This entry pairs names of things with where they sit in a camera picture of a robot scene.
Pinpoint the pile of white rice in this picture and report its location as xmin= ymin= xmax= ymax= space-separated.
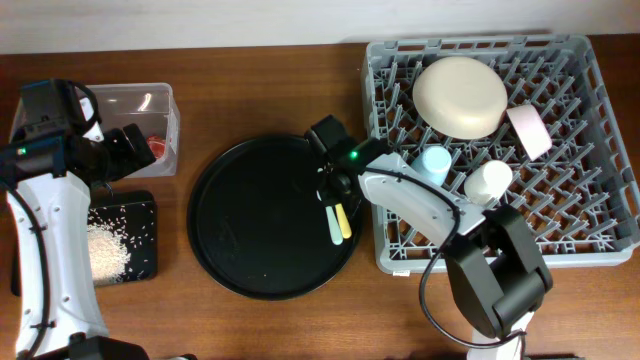
xmin=86 ymin=204 xmax=155 ymax=284

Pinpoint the rectangular black tray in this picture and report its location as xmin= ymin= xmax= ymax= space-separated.
xmin=10 ymin=188 xmax=159 ymax=297

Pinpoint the yellow plastic spoon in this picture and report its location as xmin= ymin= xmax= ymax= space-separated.
xmin=335 ymin=203 xmax=352 ymax=239

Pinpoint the red snack wrapper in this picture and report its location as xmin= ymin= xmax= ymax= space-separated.
xmin=146 ymin=136 xmax=166 ymax=159

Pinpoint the round black tray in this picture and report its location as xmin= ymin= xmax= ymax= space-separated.
xmin=186 ymin=135 xmax=363 ymax=301

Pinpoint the clear plastic waste bin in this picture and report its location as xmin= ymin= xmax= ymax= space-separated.
xmin=1 ymin=79 xmax=179 ymax=185

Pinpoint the grey dishwasher rack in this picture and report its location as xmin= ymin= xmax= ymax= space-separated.
xmin=362 ymin=34 xmax=639 ymax=268

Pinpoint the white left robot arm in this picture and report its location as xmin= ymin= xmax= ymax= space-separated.
xmin=1 ymin=79 xmax=155 ymax=359

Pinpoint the small pink bowl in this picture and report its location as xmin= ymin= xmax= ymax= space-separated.
xmin=506 ymin=104 xmax=552 ymax=160

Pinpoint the light blue cup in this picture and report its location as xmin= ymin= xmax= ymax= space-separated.
xmin=411 ymin=145 xmax=452 ymax=186

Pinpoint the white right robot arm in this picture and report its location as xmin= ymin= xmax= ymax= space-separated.
xmin=304 ymin=115 xmax=553 ymax=359

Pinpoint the white cup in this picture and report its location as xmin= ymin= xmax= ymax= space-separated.
xmin=464 ymin=160 xmax=513 ymax=206

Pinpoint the large cream bowl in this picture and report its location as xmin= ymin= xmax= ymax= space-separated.
xmin=412 ymin=56 xmax=508 ymax=140

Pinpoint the light green plastic spoon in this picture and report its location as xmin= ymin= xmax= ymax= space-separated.
xmin=325 ymin=206 xmax=343 ymax=245

